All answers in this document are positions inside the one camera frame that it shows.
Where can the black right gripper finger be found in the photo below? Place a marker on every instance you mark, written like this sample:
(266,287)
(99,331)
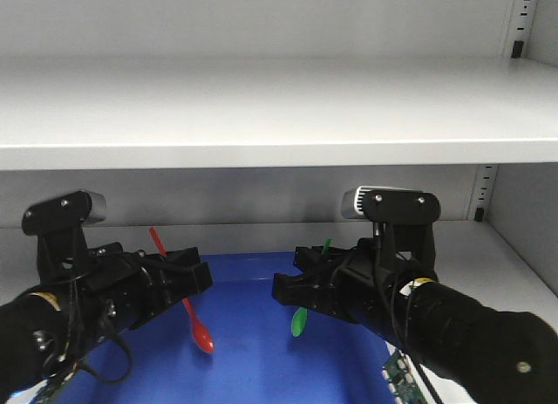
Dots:
(311,258)
(308,292)

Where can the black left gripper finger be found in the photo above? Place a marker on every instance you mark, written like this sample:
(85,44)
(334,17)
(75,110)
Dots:
(187,258)
(181,282)

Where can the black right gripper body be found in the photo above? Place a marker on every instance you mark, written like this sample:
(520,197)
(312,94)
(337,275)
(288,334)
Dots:
(372,281)

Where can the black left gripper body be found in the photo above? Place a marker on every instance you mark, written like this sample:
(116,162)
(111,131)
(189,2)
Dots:
(84,290)

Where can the green plastic spoon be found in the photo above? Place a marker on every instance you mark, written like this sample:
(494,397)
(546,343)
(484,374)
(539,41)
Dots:
(300,316)

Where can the red plastic spoon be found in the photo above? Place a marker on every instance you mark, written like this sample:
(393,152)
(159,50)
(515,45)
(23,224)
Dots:
(200,333)

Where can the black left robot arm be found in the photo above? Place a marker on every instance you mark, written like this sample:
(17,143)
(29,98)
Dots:
(29,357)

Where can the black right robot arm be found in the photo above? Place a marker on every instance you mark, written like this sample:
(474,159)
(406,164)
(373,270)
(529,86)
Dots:
(487,327)

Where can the grey upper cabinet shelf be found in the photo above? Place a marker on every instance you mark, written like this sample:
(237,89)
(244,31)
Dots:
(141,113)

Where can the blue plastic tray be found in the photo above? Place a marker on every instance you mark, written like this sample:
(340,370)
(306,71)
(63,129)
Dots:
(255,359)

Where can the green circuit board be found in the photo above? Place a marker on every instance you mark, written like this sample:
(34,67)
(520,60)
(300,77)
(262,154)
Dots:
(400,381)

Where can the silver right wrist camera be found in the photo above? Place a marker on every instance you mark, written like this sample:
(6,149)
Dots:
(400,206)

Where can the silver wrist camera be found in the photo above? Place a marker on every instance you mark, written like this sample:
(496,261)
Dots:
(400,206)
(68,211)

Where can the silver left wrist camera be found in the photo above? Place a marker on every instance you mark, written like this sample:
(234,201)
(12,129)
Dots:
(68,211)

